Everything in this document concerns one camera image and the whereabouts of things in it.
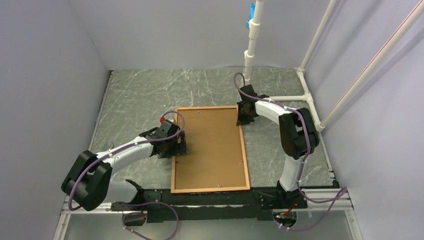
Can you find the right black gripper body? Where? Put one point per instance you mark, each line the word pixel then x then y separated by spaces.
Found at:
pixel 243 117

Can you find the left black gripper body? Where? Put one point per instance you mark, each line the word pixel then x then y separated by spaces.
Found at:
pixel 173 148

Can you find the wooden picture frame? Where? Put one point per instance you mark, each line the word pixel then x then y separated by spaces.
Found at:
pixel 210 190

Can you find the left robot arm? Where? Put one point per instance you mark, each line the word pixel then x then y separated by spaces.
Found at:
pixel 89 181

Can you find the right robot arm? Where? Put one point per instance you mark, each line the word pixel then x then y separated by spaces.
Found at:
pixel 298 134

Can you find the silver wrench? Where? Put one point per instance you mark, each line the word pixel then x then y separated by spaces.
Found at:
pixel 108 146

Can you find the blue clip on pipe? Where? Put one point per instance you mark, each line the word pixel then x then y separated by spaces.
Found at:
pixel 251 13

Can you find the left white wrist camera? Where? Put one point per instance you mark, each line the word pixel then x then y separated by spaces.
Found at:
pixel 164 119

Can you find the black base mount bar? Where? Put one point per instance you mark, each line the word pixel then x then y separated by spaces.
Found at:
pixel 258 203

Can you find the aluminium rail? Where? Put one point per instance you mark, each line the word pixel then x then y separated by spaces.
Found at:
pixel 329 216

